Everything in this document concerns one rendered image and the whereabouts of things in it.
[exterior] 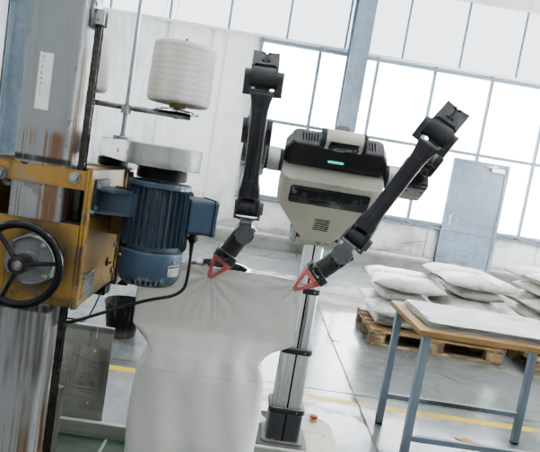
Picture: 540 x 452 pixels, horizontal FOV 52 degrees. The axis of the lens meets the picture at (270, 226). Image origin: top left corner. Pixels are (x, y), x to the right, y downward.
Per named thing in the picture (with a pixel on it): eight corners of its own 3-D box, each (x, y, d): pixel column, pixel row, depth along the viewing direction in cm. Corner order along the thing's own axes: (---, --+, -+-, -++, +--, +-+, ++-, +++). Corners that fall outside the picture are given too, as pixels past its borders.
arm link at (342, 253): (373, 242, 168) (351, 224, 170) (375, 239, 157) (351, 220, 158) (348, 273, 168) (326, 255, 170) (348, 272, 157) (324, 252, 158)
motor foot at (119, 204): (141, 219, 136) (146, 184, 135) (130, 224, 124) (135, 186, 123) (103, 213, 136) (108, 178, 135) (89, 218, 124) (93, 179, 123)
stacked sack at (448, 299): (489, 311, 535) (492, 298, 534) (513, 323, 493) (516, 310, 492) (424, 302, 527) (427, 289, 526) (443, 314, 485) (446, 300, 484)
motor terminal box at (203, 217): (201, 240, 145) (207, 197, 144) (215, 248, 136) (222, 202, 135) (171, 237, 142) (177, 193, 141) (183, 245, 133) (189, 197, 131)
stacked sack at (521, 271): (564, 282, 559) (567, 270, 558) (589, 292, 517) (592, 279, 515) (500, 273, 556) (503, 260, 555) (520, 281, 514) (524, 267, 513)
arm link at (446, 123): (480, 110, 150) (449, 89, 152) (450, 147, 149) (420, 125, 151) (441, 164, 194) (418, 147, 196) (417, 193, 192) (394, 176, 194)
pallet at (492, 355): (469, 337, 575) (471, 324, 574) (500, 366, 494) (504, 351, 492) (355, 318, 575) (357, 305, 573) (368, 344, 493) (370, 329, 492)
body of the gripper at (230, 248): (215, 253, 162) (230, 232, 162) (216, 247, 172) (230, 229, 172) (233, 265, 163) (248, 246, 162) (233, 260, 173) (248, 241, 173)
